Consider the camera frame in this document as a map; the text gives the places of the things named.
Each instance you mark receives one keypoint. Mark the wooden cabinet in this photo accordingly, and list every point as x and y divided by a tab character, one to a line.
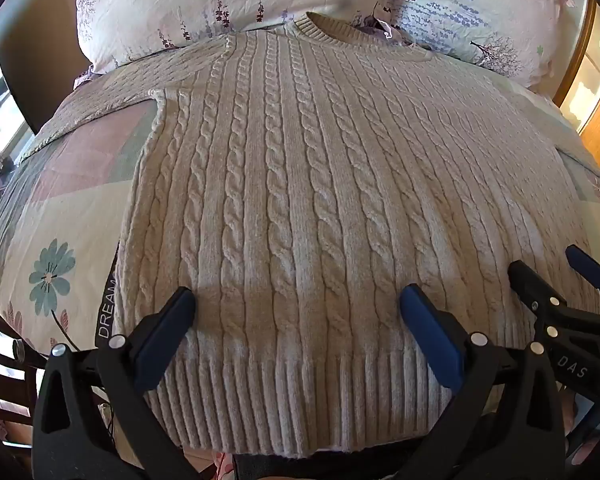
597	85

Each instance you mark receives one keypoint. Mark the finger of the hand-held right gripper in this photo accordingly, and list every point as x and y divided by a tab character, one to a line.
587	264
530	285

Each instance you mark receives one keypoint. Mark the dark wooden chair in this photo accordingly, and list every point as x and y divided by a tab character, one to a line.
5	360

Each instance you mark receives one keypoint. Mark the floral patchwork bedsheet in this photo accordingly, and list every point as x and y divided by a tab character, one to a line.
55	210

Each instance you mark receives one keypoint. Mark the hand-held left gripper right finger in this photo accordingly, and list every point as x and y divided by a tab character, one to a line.
430	335

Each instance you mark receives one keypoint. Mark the white pillow with lavender print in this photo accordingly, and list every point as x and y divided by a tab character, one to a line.
470	5

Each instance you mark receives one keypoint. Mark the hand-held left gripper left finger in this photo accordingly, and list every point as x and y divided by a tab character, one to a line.
164	342

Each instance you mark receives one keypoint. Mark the window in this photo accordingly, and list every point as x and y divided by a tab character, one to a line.
0	105

